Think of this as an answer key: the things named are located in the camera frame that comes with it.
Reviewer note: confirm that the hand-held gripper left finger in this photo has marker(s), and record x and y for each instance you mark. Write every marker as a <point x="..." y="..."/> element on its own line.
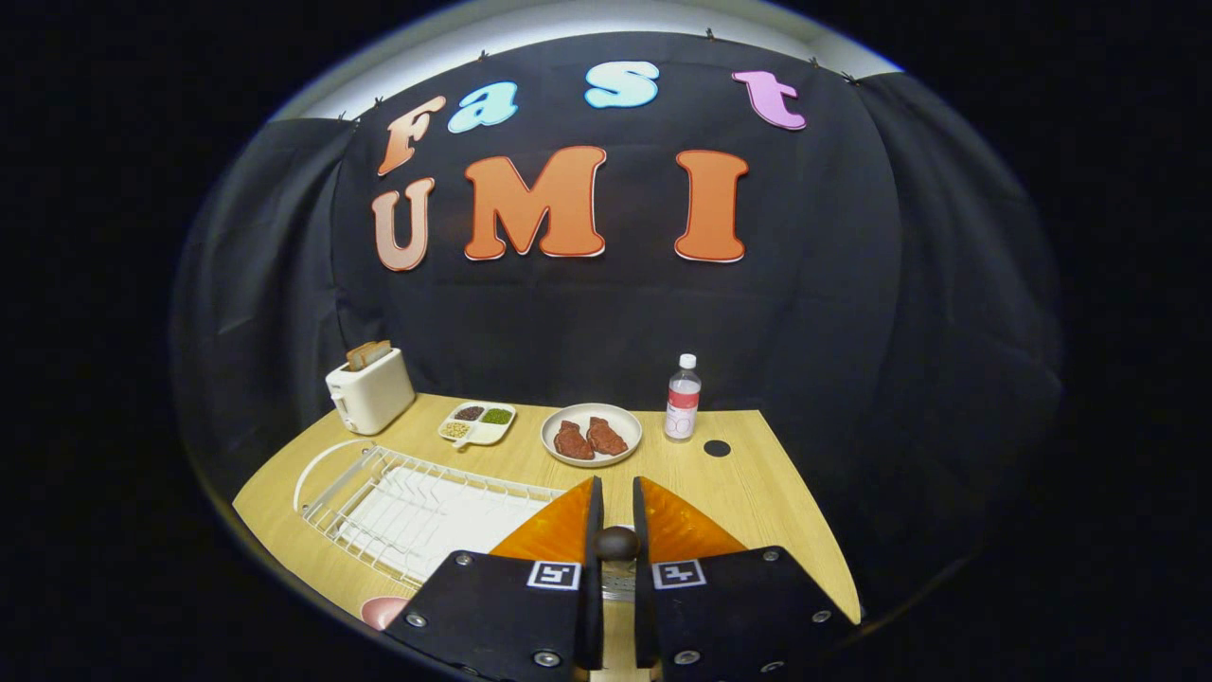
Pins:
<point x="594" y="616"/>

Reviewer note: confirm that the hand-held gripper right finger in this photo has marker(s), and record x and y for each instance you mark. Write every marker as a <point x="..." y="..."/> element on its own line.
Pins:
<point x="643" y="616"/>

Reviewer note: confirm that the pink plate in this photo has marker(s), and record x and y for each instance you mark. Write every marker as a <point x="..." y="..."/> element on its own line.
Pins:
<point x="383" y="613"/>

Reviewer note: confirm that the beige plate with meat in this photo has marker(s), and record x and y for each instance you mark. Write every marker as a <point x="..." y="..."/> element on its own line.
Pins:
<point x="625" y="421"/>

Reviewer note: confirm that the white divided snack dish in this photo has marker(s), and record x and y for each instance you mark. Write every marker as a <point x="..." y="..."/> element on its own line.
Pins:
<point x="478" y="431"/>

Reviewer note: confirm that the brown meat piece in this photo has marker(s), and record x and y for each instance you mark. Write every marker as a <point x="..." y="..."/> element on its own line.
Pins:
<point x="606" y="436"/>
<point x="573" y="441"/>

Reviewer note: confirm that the white drip tray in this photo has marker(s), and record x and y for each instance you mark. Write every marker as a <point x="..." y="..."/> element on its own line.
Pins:
<point x="445" y="521"/>

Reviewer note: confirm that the black round table grommet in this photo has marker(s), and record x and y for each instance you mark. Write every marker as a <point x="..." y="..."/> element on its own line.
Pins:
<point x="717" y="448"/>

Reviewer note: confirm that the clear water bottle red label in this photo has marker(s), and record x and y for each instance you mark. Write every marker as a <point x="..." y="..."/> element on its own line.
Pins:
<point x="682" y="403"/>

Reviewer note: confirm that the white toaster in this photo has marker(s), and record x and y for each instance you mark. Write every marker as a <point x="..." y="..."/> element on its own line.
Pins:
<point x="374" y="398"/>

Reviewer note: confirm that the brown toast slice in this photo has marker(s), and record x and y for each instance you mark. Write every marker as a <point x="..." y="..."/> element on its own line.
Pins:
<point x="379" y="350"/>
<point x="360" y="358"/>

